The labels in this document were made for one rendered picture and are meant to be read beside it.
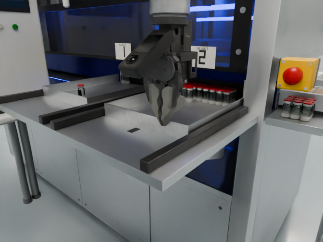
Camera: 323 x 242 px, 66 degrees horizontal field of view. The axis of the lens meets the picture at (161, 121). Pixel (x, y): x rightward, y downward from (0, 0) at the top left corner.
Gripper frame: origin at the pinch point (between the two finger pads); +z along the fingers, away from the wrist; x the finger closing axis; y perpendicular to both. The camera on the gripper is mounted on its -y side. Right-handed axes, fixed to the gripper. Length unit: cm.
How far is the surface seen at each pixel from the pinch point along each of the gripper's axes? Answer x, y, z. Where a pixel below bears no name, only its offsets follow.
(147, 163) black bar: -7.9, -12.9, 1.8
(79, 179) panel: 85, 28, 63
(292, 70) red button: -17.9, 23.6, -9.7
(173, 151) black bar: -8.0, -6.5, 1.9
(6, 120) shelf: 65, -8, 12
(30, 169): 101, 9, 53
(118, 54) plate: 44, 27, -10
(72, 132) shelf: 16.5, -10.8, 3.6
